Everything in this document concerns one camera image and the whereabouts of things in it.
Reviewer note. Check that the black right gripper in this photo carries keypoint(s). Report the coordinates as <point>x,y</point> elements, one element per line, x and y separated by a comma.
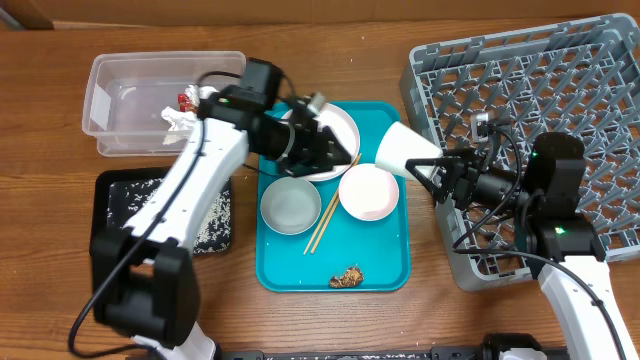
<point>464,166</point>

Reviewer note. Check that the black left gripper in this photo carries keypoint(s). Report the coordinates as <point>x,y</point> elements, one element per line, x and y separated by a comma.
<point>319,149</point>

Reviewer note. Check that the white cup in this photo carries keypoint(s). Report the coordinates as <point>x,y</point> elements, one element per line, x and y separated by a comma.
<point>400,144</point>

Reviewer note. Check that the grey bowl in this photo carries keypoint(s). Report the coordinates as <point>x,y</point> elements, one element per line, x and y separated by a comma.
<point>290,206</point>

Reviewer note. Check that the white bowl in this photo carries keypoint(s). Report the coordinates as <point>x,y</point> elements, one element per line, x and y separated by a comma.
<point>368,193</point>

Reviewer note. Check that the white rice pile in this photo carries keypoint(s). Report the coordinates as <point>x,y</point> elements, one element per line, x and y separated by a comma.
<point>127,197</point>

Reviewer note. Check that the white tissue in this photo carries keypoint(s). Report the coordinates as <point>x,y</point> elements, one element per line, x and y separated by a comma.
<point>195,93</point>
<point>179,122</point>

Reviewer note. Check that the brown food scrap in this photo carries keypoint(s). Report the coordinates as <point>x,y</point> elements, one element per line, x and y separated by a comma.
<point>352,278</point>

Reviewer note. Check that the red snack wrapper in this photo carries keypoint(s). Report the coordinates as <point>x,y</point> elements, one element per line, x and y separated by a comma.
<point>186,104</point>

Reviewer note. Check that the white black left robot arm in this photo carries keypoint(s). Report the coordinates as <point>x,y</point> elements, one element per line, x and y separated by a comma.
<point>143,277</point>

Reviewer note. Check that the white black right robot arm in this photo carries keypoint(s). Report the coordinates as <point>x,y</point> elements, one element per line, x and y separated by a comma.
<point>559,244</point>

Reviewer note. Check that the grey dishwasher rack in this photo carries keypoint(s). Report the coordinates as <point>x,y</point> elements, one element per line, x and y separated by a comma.
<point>579,77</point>

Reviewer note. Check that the white round plate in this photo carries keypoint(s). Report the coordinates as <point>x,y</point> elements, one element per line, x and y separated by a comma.
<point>344,128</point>

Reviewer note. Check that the wooden chopstick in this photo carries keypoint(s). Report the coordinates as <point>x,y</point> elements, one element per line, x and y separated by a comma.
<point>327,212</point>
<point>331,215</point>

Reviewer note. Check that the teal serving tray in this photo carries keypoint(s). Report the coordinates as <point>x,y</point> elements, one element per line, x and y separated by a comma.
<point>380,249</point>

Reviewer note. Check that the clear plastic bin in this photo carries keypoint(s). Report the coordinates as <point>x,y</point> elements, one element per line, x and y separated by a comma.
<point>127,92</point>

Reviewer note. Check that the black plastic tray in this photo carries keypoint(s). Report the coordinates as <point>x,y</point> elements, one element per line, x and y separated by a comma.
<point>106,179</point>

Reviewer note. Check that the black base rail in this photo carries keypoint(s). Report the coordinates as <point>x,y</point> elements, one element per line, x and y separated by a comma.
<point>435,353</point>

